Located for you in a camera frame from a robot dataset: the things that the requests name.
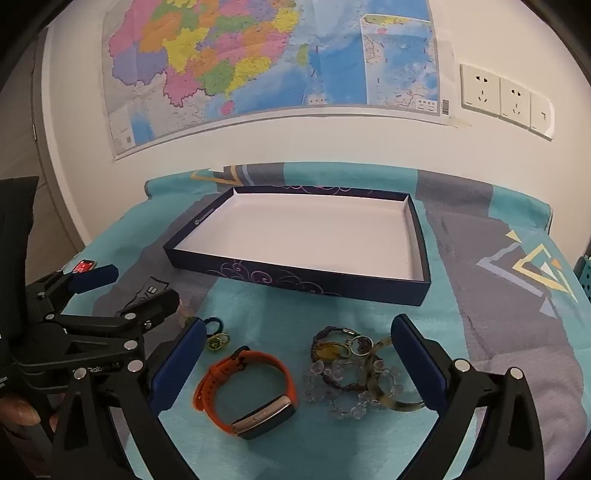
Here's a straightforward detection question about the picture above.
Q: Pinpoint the orange smartwatch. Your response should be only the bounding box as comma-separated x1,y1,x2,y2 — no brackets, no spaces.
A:
194,346,298,440

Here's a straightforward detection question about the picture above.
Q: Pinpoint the colourful wall map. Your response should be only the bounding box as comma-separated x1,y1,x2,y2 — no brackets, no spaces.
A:
99,0,455,161

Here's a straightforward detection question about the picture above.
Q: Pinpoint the teal and grey printed blanket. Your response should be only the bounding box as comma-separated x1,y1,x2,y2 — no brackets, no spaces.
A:
25,161,587,480

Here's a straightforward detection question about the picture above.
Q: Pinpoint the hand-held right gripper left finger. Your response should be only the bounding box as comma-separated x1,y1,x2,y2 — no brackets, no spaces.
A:
50,318,208,480

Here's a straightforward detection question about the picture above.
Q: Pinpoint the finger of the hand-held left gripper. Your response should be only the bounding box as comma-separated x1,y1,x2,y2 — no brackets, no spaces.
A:
45,289,181,341
25,264,120,315

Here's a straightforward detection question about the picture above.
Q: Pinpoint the white wall socket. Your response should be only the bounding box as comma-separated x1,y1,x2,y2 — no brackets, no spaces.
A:
529,91,555,139
460,64,502,117
499,76,532,126

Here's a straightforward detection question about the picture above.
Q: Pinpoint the dark blue box tray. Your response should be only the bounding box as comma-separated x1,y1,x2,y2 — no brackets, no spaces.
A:
163,185,432,308

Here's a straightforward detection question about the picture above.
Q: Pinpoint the tortoiseshell bangle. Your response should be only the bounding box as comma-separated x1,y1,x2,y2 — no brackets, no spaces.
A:
362,336,426,413

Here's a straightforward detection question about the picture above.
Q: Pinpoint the person's left hand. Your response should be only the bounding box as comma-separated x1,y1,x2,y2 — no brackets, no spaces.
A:
0,394,63,437

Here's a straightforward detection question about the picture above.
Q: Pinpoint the grey door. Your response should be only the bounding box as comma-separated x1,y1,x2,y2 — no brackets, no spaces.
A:
0,28,90,278

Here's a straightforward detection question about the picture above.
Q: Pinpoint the maroon beaded bracelet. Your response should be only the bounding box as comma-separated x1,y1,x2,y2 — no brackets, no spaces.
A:
311,325,377,394

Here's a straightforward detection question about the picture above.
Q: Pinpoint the clear crystal bead bracelet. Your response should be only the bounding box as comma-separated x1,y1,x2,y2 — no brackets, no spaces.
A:
302,357,404,421

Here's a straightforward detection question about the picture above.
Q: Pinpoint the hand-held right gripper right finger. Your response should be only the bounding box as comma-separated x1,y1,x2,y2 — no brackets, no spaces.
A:
390,314,546,480

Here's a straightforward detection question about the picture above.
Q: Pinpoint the blue perforated basket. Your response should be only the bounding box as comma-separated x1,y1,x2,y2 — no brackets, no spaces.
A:
573,253,591,305

